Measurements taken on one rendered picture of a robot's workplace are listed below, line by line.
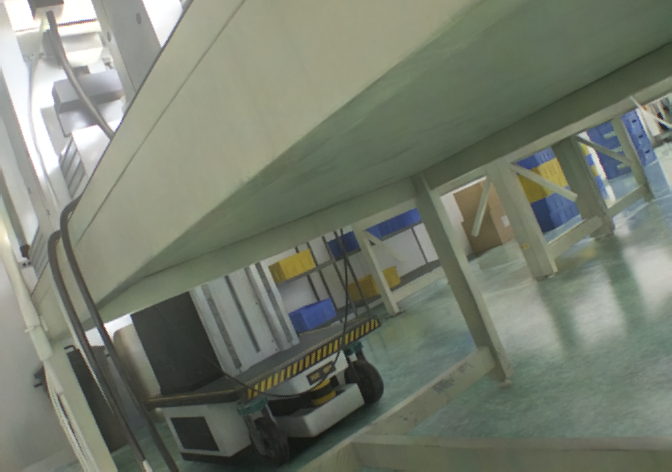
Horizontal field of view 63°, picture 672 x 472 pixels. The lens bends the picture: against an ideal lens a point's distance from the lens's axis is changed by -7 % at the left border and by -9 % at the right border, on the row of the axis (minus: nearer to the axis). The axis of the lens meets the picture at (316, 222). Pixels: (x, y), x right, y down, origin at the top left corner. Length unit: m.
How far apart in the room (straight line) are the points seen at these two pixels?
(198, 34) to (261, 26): 0.06
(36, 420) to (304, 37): 4.12
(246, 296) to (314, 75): 2.18
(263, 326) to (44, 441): 2.28
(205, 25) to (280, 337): 2.14
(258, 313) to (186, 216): 2.04
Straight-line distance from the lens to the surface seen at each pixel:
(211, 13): 0.29
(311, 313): 4.45
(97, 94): 0.89
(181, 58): 0.32
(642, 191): 4.49
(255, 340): 2.37
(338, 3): 0.22
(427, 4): 0.19
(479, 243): 6.05
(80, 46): 1.08
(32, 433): 4.29
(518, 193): 3.27
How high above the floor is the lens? 0.61
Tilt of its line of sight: 3 degrees up
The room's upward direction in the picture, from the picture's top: 23 degrees counter-clockwise
